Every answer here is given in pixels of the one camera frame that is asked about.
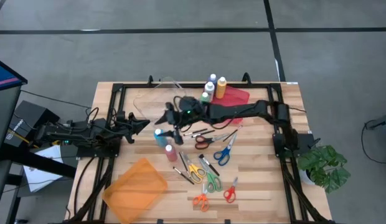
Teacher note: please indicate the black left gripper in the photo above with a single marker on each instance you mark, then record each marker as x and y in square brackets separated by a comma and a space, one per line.
[126, 124]

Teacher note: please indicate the thin dark paintbrush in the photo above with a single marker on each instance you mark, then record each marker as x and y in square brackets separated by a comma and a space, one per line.
[232, 134]

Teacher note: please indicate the orange scissors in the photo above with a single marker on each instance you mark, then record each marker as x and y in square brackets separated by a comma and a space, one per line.
[203, 195]

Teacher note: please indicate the white paper sheet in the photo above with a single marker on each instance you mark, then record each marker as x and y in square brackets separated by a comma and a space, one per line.
[40, 177]

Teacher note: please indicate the red plastic bin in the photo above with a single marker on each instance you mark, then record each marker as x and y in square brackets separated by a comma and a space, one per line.
[233, 98]

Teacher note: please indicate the dark grey floor equipment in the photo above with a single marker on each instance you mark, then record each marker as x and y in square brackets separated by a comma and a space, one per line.
[383, 123]

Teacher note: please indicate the yellow paint bottle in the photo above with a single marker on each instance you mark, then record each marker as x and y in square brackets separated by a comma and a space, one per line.
[221, 90]

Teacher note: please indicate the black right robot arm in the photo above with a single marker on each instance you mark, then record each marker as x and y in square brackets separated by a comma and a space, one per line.
[236, 112]

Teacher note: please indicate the computer monitor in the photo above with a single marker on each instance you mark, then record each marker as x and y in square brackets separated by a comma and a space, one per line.
[4, 109]

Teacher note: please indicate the bright red scissors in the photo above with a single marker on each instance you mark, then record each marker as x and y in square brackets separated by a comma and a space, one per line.
[232, 189]

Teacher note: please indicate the green scissors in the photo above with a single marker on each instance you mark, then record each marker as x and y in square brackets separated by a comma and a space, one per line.
[208, 175]

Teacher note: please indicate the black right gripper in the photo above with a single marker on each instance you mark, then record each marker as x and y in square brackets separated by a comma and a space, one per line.
[191, 113]

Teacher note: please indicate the orange translucent plastic bin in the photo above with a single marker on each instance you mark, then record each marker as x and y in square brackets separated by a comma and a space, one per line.
[134, 189]

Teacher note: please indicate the green potted plant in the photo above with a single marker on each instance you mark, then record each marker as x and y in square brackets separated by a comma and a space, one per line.
[327, 168]

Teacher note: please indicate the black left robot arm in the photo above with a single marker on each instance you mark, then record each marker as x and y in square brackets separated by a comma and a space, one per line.
[81, 133]

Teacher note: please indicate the teal paint bottle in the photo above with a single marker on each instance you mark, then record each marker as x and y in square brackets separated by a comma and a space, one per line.
[162, 142]

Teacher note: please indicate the dark red scissors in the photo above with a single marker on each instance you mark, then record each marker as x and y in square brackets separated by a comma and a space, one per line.
[210, 140]

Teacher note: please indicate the blue scissors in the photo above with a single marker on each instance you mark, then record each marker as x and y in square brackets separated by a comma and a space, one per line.
[228, 148]

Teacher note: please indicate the black desk beam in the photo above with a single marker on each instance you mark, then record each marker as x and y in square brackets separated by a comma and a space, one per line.
[40, 162]

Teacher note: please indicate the white label sticker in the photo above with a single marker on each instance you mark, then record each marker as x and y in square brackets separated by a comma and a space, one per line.
[292, 83]

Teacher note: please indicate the yellow scissors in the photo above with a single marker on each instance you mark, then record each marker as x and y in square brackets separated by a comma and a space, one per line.
[190, 165]

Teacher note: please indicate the blue paint bottle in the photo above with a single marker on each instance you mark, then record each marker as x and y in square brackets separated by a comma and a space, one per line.
[213, 78]

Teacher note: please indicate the clear plastic bin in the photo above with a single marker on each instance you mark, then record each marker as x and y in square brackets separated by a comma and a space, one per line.
[152, 102]

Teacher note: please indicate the white plant pot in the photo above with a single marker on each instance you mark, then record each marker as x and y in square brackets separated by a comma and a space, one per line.
[305, 177]

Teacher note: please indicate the green paint bottle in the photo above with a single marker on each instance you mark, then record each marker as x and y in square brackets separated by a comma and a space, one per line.
[205, 98]

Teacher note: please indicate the thick black paintbrush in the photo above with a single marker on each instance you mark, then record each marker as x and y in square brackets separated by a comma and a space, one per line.
[211, 168]

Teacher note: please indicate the white paint bottle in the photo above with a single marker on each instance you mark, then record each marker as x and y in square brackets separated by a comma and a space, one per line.
[209, 90]

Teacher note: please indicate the black equipment box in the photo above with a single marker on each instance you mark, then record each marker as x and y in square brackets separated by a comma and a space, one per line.
[31, 115]

